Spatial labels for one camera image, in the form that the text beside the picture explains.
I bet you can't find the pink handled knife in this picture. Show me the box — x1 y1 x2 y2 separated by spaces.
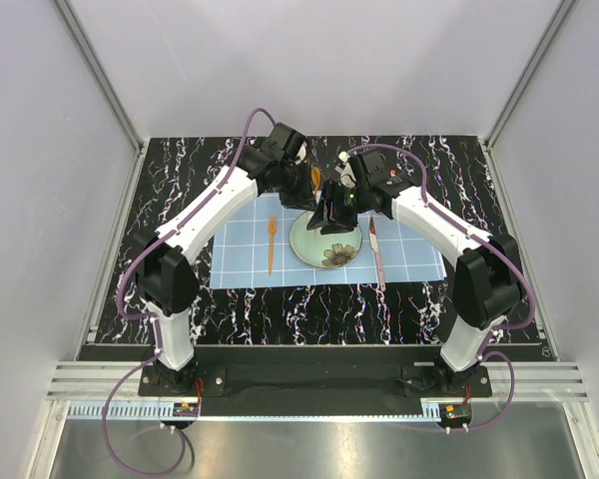
368 217 386 291

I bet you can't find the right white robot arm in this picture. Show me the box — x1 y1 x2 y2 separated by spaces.
307 177 523 396

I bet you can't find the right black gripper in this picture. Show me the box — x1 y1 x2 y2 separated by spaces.
305 179 369 236

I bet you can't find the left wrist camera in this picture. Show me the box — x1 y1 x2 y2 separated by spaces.
260 122 307 165

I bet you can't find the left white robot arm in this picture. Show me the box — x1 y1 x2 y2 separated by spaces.
130 141 316 395

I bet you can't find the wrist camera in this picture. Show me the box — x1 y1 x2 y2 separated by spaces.
335 150 396 191
260 122 307 165

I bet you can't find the orange plastic spoon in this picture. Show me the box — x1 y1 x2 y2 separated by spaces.
310 167 322 200

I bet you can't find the right aluminium frame post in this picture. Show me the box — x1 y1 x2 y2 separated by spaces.
483 0 579 151

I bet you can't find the left control board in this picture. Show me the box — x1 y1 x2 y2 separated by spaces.
173 402 200 417

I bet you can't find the blue checked placemat cloth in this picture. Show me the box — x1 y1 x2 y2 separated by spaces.
210 194 446 289

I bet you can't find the aluminium frame post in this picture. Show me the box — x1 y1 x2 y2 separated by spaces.
51 0 144 153
483 0 579 151

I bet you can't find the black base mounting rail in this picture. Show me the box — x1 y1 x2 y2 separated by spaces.
139 345 492 420

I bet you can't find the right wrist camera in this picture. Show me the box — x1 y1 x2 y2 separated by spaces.
335 150 396 191

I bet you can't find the left aluminium frame post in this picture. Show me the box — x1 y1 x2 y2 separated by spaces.
51 0 144 153

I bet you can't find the green floral plate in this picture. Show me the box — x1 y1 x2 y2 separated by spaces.
289 212 362 268

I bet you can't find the right control board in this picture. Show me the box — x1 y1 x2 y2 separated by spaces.
442 403 472 423

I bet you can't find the orange plastic fork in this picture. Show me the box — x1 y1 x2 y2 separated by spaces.
268 216 278 275

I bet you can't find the front aluminium rail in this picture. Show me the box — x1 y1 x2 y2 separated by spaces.
47 361 587 402

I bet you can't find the control board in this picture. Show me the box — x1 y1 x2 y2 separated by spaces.
442 403 472 423
173 402 200 417

